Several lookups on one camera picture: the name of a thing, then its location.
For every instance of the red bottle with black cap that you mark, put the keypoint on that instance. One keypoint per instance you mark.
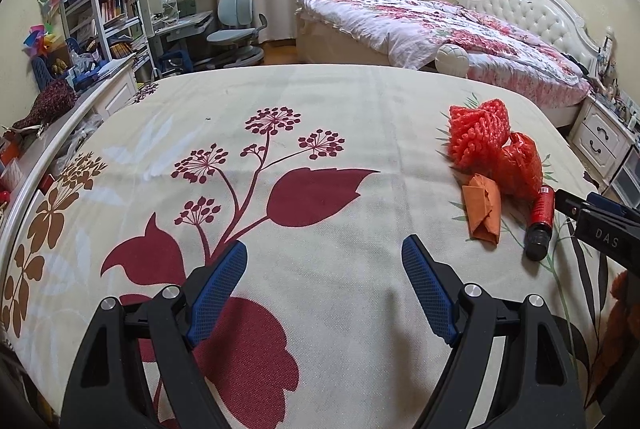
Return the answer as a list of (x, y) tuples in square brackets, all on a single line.
[(541, 219)]

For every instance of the colourful paper pinwheels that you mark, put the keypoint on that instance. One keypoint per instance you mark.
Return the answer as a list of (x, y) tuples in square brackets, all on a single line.
[(42, 36)]

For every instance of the floral printed table cloth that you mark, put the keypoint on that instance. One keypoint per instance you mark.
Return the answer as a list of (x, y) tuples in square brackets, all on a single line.
[(350, 134)]

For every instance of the red plastic bag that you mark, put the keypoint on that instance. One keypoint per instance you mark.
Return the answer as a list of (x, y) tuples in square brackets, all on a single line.
[(522, 166)]

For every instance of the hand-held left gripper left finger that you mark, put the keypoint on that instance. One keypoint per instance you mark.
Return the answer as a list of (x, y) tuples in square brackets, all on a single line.
[(220, 289)]

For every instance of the pink floral quilt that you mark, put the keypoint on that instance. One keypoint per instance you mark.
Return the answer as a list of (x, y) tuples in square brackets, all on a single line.
[(400, 24)]

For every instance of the white curved rail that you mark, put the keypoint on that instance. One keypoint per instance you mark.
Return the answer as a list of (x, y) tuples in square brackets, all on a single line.
[(55, 141)]

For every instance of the translucent plastic drawer unit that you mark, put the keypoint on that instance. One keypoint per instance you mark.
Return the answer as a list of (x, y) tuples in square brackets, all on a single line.
[(625, 181)]

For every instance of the orange-red foam fruit net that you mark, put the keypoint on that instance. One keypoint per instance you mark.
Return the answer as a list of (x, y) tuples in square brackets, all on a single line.
[(475, 134)]

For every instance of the white two-drawer nightstand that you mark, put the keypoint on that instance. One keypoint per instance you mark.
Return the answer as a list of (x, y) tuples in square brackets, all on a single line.
[(597, 144)]

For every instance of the blue plastic stool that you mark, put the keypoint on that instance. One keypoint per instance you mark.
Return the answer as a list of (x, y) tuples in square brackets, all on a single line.
[(176, 59)]

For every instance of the white tufted headboard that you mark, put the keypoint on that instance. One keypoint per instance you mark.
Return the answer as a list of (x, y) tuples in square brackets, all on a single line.
[(540, 9)]

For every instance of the pile of nightstand clutter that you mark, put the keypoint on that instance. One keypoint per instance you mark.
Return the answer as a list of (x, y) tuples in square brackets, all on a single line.
[(622, 94)]

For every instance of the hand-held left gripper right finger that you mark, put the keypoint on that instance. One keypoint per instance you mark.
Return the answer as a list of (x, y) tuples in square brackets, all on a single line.
[(430, 289)]

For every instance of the bed with floral quilt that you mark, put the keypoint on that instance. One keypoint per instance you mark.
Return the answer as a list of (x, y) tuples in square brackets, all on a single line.
[(310, 39)]

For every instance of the blue plastic basket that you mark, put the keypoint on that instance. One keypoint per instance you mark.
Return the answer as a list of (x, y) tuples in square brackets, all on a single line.
[(47, 71)]

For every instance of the orange textured object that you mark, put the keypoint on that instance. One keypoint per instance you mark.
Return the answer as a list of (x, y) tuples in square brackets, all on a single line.
[(622, 334)]

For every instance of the folded orange cloth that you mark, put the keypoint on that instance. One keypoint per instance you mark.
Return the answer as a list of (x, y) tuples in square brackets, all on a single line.
[(482, 209)]

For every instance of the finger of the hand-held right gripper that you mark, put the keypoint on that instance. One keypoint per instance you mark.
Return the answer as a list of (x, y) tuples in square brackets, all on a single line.
[(600, 234), (615, 207)]

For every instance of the grey study desk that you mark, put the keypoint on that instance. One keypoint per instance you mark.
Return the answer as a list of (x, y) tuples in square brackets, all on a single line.
[(185, 21)]

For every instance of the light blue desk chair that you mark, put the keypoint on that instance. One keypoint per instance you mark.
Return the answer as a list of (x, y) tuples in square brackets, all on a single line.
[(235, 26)]

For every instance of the white low cabinet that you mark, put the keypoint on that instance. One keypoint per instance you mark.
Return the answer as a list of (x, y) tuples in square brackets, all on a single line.
[(117, 91)]

